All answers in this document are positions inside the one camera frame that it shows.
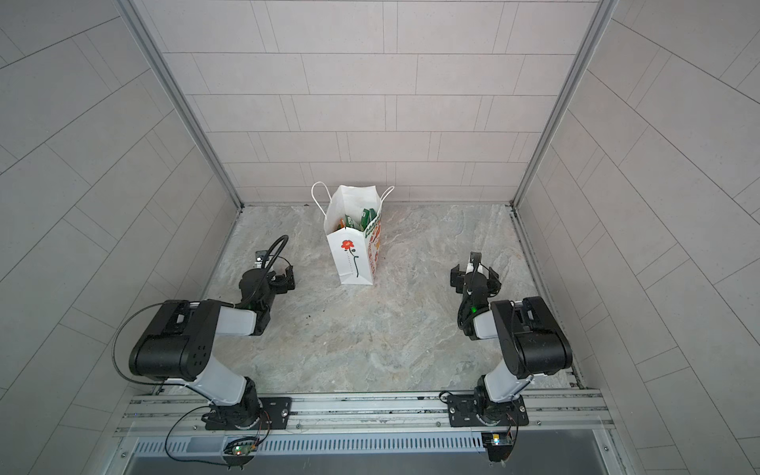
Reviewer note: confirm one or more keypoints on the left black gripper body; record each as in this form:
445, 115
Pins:
280, 286

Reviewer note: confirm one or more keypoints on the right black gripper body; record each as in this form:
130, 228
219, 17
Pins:
460, 277

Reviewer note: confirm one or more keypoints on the white flowered paper bag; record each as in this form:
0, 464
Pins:
355, 253

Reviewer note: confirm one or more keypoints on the green Fox's spring tea bag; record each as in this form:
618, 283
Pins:
368, 216

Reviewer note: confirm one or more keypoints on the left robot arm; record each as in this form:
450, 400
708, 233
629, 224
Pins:
177, 348

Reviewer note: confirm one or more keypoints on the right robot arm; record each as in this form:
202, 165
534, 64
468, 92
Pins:
532, 344

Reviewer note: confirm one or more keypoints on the dark green snack packet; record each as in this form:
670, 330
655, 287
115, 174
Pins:
348, 222

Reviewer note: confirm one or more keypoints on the right controller board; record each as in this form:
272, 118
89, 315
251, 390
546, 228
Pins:
498, 446

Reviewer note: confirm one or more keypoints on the controller board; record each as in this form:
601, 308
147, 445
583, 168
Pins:
498, 446
243, 447

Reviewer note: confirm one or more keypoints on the left controller board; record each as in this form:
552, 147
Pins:
243, 447

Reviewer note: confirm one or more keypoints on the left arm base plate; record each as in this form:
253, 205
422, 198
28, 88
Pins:
259, 413

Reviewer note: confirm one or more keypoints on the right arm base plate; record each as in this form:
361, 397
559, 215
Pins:
470, 411

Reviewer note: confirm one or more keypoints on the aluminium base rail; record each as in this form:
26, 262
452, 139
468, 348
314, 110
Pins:
392, 412

